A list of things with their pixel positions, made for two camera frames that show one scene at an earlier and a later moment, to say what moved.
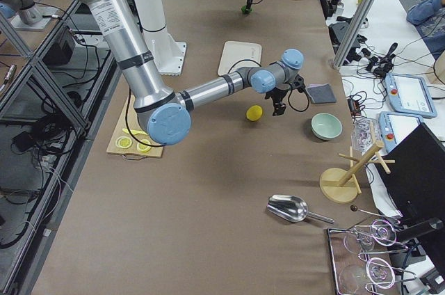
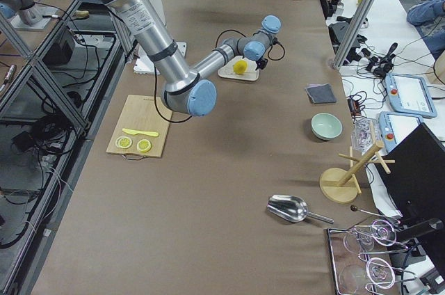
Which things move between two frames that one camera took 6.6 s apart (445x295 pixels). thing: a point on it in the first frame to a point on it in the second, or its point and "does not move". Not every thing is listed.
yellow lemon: x=254 y=113 to x=240 y=67
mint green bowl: x=326 y=126 does not move
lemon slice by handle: x=124 y=142 does not move
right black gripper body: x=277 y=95 to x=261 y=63
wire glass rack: x=354 y=273 does not move
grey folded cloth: x=320 y=93 does not move
